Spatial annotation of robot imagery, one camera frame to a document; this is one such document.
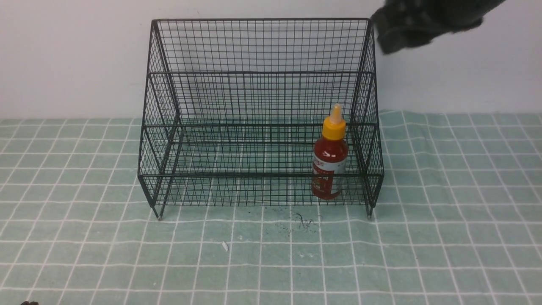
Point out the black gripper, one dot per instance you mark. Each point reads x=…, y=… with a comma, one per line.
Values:
x=406, y=24

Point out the black wire mesh rack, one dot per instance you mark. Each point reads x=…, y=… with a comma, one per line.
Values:
x=233, y=107

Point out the green grid tablecloth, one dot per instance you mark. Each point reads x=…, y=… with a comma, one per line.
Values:
x=458, y=222

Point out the red sauce bottle yellow cap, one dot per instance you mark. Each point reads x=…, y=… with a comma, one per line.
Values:
x=330, y=156

